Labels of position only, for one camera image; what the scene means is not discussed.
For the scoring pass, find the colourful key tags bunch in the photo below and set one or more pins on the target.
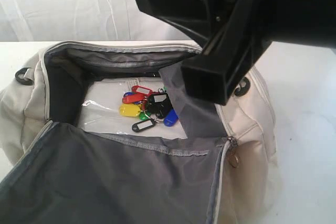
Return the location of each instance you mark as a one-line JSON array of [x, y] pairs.
[[150, 107]]

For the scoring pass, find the clear plastic sleeve with paper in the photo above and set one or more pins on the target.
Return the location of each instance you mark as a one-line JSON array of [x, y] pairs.
[[104, 112]]

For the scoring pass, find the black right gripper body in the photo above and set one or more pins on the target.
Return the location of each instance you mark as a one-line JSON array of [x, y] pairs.
[[294, 21]]

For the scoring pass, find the beige fabric duffel bag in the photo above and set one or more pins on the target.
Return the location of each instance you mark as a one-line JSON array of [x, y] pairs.
[[225, 171]]

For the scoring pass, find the white backdrop curtain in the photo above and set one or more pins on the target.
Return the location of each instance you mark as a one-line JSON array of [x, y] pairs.
[[80, 20]]

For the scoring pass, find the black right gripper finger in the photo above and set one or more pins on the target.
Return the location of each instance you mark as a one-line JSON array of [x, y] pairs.
[[178, 9], [230, 53]]

